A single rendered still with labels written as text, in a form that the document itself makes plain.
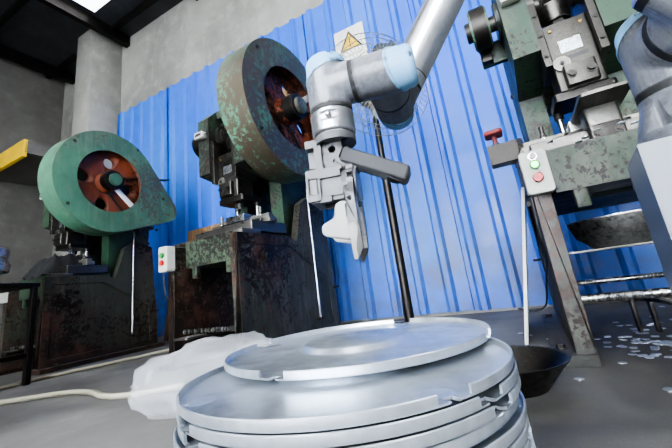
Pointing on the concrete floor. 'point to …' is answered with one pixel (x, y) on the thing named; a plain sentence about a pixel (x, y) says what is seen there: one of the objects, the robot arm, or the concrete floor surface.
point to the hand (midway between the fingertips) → (363, 252)
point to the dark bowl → (538, 367)
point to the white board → (525, 266)
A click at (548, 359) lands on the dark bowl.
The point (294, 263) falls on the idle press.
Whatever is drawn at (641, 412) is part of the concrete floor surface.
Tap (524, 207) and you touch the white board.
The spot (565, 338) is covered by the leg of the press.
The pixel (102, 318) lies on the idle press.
